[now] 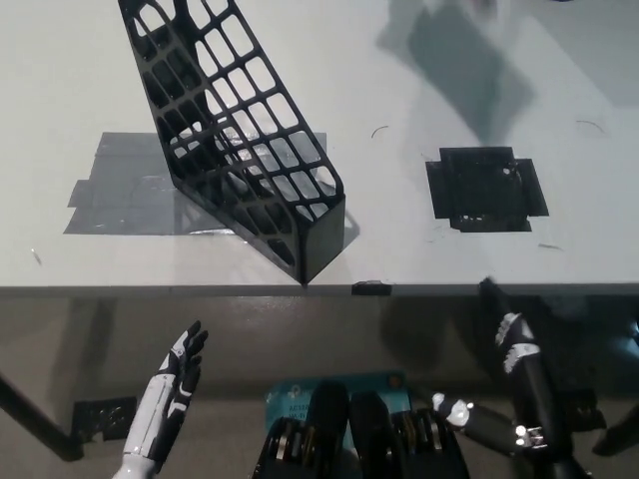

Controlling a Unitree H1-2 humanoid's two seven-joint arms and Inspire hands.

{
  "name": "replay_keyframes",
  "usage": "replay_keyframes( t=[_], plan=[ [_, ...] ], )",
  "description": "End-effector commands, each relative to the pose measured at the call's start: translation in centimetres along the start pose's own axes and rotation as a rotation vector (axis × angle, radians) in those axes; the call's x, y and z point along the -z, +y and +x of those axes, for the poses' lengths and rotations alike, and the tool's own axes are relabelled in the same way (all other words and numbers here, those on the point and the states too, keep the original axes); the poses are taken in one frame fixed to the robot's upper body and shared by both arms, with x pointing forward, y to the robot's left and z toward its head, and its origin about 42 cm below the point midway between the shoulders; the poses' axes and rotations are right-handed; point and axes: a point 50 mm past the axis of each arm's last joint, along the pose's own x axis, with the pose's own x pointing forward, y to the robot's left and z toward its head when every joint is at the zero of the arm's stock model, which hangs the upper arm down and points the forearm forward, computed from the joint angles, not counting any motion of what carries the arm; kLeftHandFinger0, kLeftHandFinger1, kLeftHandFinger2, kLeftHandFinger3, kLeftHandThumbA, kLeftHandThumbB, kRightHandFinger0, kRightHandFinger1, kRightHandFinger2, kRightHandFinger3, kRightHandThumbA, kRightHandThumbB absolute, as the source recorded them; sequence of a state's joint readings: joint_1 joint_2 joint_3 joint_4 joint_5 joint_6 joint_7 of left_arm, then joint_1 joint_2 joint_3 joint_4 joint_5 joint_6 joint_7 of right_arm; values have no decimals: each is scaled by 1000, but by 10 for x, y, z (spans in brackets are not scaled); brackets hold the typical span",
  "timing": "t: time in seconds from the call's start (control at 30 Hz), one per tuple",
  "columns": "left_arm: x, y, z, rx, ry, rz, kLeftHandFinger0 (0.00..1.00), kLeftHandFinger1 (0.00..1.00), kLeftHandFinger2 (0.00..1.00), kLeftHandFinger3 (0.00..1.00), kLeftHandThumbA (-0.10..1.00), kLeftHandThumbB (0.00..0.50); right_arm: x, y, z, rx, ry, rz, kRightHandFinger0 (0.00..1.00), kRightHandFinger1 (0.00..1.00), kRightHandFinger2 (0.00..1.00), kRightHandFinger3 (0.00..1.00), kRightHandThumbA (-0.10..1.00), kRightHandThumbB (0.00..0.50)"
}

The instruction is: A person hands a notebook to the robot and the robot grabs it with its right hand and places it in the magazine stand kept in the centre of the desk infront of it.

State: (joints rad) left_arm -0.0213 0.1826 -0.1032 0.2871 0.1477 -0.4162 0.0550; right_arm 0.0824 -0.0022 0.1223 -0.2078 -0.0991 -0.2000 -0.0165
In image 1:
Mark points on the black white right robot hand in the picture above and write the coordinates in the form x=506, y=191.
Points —
x=536, y=394

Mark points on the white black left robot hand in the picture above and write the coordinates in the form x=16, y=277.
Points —
x=160, y=404

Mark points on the teal robot torso plate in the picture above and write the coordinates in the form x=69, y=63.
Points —
x=294, y=396

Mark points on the black ribbed robot torso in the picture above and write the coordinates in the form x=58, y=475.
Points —
x=369, y=439

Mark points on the black tape patch on desk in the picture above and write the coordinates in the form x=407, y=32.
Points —
x=479, y=189

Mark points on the black mesh magazine stand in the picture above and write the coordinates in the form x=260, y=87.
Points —
x=319, y=234

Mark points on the black table leg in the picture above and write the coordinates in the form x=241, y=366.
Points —
x=35, y=419
x=619, y=431

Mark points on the grey tape patch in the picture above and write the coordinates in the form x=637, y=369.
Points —
x=125, y=189

